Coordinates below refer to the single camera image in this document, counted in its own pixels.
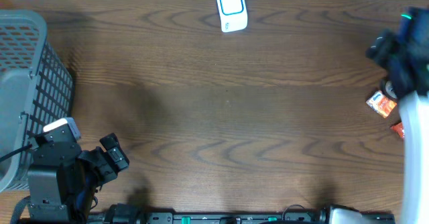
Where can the red snack packet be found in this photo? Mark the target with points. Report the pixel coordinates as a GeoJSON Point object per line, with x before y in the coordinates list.
{"type": "Point", "coordinates": [399, 129]}

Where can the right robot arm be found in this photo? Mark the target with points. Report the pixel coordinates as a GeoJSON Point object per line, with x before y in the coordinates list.
{"type": "Point", "coordinates": [413, 110]}

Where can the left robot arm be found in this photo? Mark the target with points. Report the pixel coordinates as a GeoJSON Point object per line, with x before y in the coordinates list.
{"type": "Point", "coordinates": [55, 204]}

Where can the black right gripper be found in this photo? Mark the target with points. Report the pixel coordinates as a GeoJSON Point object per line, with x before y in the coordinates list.
{"type": "Point", "coordinates": [386, 46]}

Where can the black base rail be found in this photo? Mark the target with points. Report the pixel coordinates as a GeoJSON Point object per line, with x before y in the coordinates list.
{"type": "Point", "coordinates": [334, 214]}

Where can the green lid jar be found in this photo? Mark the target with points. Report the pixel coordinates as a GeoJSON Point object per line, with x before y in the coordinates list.
{"type": "Point", "coordinates": [386, 88]}

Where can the orange tissue pack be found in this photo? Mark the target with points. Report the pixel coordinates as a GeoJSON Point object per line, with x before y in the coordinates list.
{"type": "Point", "coordinates": [381, 104]}

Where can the grey plastic basket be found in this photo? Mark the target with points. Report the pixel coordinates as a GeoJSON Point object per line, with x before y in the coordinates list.
{"type": "Point", "coordinates": [36, 88]}

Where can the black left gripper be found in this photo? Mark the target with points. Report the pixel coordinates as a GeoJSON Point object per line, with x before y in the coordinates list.
{"type": "Point", "coordinates": [104, 169]}

